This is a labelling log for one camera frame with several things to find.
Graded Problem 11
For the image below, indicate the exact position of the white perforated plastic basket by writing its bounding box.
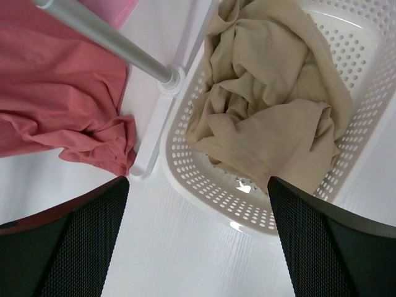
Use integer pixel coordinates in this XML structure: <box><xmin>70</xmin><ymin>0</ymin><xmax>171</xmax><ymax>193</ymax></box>
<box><xmin>160</xmin><ymin>1</ymin><xmax>395</xmax><ymax>240</ymax></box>

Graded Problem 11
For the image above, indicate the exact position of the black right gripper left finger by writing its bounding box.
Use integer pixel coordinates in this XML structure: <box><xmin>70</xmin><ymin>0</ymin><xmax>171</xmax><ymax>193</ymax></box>
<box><xmin>1</xmin><ymin>176</ymin><xmax>129</xmax><ymax>296</ymax></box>

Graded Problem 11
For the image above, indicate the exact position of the metal clothes rack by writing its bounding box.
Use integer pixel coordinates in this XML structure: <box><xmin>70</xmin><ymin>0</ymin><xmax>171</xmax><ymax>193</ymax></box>
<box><xmin>34</xmin><ymin>1</ymin><xmax>217</xmax><ymax>181</ymax></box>

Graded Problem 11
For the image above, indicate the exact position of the beige t shirt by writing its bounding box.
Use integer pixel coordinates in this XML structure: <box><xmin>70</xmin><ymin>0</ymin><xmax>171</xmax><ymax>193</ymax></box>
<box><xmin>186</xmin><ymin>1</ymin><xmax>353</xmax><ymax>193</ymax></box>

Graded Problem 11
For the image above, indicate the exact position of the light pink t shirt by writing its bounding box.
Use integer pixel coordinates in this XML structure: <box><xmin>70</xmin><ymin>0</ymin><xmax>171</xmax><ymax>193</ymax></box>
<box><xmin>79</xmin><ymin>0</ymin><xmax>139</xmax><ymax>30</ymax></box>

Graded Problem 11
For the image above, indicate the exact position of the coral red t shirt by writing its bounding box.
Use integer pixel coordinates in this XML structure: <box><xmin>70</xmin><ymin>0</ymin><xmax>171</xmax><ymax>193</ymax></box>
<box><xmin>0</xmin><ymin>24</ymin><xmax>137</xmax><ymax>178</ymax></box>

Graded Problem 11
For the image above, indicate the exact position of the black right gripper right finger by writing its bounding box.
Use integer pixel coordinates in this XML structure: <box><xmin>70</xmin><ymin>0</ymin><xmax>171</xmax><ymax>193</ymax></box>
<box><xmin>267</xmin><ymin>176</ymin><xmax>395</xmax><ymax>296</ymax></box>

